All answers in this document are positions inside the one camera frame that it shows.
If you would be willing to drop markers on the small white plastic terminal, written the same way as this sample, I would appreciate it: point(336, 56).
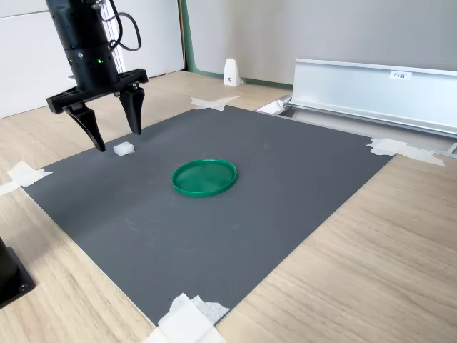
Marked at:
point(124, 149)

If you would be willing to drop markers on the round green lid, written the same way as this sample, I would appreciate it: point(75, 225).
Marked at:
point(203, 177)

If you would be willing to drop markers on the white partition panel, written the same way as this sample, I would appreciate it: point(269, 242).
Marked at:
point(28, 53)

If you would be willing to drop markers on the white tape cross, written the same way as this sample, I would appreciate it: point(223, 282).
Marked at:
point(185, 321)
point(387, 147)
point(210, 103)
point(25, 175)

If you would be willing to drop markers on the dark grey mat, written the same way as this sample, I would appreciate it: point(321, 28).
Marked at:
point(214, 243)

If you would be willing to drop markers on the grey partition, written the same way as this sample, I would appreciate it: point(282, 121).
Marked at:
point(321, 28)

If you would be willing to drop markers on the small white paper label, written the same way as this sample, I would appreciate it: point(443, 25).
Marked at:
point(401, 75)

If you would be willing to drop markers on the green partition frame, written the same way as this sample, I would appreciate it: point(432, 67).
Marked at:
point(189, 43)

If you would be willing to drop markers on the white partition foot bracket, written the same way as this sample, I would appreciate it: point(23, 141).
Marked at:
point(232, 73)

